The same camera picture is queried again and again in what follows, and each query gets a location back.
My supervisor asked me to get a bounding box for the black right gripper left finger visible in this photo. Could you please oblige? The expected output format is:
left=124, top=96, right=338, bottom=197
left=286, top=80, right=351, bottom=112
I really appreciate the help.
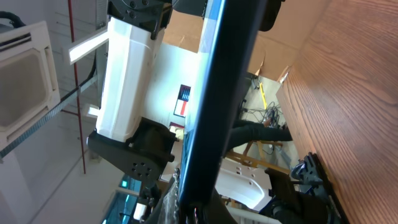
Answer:
left=146, top=169, right=180, bottom=224

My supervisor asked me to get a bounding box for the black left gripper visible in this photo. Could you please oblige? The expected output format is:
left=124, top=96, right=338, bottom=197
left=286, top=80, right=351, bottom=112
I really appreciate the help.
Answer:
left=172, top=0, right=286, bottom=32

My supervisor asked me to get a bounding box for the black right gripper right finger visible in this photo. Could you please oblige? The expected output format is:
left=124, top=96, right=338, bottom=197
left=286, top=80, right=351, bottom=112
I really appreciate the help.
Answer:
left=203, top=189, right=237, bottom=224

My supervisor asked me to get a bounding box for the black smartphone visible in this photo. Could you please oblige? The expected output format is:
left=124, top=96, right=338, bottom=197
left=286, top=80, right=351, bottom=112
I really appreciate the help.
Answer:
left=177, top=0, right=268, bottom=215

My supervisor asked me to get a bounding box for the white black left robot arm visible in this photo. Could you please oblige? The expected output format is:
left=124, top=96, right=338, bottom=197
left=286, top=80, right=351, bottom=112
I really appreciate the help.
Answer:
left=87, top=1, right=282, bottom=182

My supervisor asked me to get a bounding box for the white ceiling light panel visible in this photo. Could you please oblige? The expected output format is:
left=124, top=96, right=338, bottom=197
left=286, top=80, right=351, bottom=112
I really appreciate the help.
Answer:
left=62, top=26, right=109, bottom=65

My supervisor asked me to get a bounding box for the red pipe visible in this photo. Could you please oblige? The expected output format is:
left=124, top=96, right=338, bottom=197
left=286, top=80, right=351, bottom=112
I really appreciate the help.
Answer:
left=60, top=0, right=88, bottom=175

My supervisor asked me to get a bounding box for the white ceiling air conditioner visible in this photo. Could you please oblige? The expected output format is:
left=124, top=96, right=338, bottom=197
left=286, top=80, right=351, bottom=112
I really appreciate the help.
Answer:
left=1, top=21, right=60, bottom=151

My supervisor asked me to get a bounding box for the wooden stool frame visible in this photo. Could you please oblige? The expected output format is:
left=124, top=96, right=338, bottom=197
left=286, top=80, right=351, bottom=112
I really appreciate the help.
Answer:
left=226, top=141, right=290, bottom=174

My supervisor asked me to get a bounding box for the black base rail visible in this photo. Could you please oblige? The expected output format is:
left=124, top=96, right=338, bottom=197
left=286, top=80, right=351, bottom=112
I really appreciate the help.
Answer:
left=290, top=152, right=349, bottom=224

